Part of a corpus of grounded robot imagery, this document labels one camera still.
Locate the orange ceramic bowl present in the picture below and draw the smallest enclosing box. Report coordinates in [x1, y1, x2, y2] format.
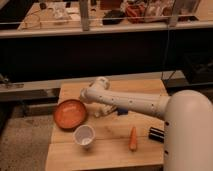
[53, 99, 87, 129]

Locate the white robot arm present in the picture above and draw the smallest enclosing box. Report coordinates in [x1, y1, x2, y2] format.
[80, 77, 213, 171]

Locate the blue small block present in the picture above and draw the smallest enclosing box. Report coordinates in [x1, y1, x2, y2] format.
[117, 108, 128, 116]

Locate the white paper cup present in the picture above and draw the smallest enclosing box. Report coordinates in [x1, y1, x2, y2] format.
[73, 125, 95, 149]

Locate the orange carrot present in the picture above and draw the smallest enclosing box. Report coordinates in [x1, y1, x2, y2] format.
[129, 126, 137, 151]

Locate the black bag on bench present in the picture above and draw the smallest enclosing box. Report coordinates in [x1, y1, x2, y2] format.
[102, 10, 125, 25]

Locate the black white striped block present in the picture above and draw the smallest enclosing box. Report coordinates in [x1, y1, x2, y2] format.
[148, 127, 164, 143]

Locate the red orange cloth item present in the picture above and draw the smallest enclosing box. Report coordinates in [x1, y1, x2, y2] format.
[125, 5, 145, 23]

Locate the metal frame post left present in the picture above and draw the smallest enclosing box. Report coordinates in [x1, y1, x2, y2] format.
[79, 0, 90, 31]

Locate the metal frame post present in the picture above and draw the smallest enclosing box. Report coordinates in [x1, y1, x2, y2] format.
[79, 0, 90, 31]
[168, 0, 183, 27]

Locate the metal frame post right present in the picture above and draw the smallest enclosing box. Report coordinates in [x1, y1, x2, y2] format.
[168, 0, 183, 27]

